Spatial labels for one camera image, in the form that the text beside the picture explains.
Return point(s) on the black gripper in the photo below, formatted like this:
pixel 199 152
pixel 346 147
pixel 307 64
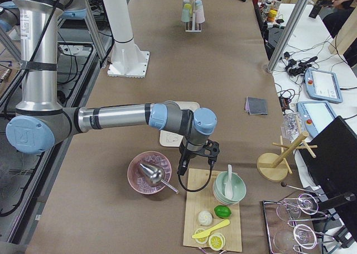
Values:
pixel 185 156

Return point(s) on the cream rabbit tray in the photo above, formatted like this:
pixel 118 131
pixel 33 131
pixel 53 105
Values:
pixel 169 139

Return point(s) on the green cup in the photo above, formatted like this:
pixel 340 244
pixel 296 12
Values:
pixel 186 15

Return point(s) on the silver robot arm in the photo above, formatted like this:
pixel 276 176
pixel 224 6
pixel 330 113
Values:
pixel 41 122

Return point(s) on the white cup rack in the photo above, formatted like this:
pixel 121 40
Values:
pixel 192 26

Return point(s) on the pink cup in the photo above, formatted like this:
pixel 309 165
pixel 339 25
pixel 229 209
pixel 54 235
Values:
pixel 199 15

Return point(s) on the yellow cup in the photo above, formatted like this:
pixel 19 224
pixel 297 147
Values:
pixel 187 6

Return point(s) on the metal scoop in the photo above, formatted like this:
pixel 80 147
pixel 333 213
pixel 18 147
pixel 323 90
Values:
pixel 155 175

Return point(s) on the pink bowl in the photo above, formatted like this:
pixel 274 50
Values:
pixel 137 180

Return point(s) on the white ceramic spoon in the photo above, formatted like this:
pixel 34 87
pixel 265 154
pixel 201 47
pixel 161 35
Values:
pixel 228 186

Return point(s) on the white steamed bun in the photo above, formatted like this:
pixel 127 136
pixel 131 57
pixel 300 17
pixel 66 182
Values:
pixel 205 218

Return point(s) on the green lime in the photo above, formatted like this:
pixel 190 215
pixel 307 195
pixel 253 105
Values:
pixel 222 211

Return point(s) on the wooden cutting board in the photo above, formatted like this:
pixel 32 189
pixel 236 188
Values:
pixel 205 200

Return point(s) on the yellow plastic knife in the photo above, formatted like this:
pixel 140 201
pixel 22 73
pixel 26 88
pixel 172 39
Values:
pixel 208 231

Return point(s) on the lemon slice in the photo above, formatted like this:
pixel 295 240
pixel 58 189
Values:
pixel 203 240

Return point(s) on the lemon half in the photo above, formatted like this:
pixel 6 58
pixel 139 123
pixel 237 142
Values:
pixel 216 241

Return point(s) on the wooden mug tree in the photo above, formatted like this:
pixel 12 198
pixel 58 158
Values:
pixel 275 167

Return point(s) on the grey folded cloth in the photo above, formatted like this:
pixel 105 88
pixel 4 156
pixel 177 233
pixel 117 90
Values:
pixel 256 106

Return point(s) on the clear plastic bag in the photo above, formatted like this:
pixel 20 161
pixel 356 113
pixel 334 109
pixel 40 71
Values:
pixel 291 127

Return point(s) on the lower teach pendant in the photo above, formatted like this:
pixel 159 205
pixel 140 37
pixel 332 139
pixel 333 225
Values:
pixel 316 115

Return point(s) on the teach pendant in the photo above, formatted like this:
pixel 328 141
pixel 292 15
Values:
pixel 323 85
pixel 316 115

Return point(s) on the black monitor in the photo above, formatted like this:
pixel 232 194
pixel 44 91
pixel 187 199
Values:
pixel 334 167

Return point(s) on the upper teach pendant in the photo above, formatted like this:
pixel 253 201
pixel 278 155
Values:
pixel 323 85

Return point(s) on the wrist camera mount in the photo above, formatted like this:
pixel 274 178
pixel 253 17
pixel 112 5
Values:
pixel 210 150

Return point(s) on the black wire glass rack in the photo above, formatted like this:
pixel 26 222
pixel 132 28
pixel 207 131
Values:
pixel 298 222

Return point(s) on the white pedestal column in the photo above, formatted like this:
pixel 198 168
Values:
pixel 127 59

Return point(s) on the aluminium frame post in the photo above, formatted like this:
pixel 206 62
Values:
pixel 286 35

